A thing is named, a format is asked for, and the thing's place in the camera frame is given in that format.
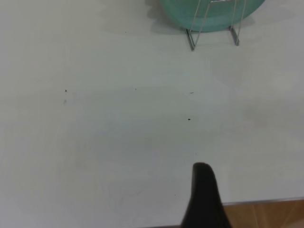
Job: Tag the green round plate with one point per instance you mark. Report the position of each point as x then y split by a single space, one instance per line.
213 14

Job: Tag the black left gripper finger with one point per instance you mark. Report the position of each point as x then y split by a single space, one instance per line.
204 194

